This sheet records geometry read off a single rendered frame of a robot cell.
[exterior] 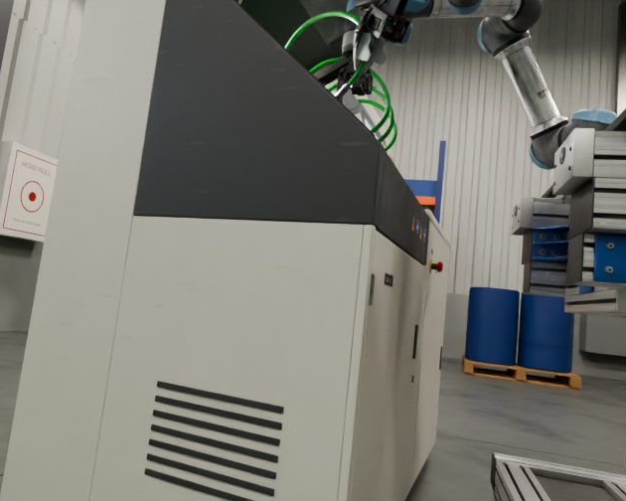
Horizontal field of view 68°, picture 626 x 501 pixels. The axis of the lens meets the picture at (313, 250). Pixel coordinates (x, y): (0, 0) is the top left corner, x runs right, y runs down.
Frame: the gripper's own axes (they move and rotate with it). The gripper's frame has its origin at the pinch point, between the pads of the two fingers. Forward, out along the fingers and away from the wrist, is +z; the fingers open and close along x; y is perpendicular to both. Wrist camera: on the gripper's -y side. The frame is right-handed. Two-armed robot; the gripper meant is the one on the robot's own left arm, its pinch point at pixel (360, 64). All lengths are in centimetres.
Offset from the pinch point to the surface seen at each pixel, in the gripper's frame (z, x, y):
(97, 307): 59, -61, 17
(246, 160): 18.2, -33.7, 17.5
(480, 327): 299, 378, -84
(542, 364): 292, 412, -17
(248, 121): 12.5, -32.2, 11.1
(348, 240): 18, -23, 45
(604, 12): -23, 737, -389
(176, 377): 56, -50, 42
